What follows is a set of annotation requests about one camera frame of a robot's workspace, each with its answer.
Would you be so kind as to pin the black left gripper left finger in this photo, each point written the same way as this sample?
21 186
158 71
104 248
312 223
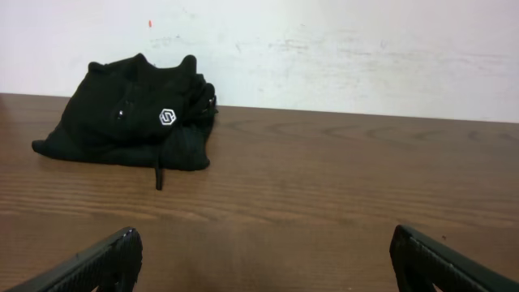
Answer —
113 264

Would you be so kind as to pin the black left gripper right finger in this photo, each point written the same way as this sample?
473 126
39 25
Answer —
422 264

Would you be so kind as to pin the folded black shirt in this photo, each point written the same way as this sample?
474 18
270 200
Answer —
131 113

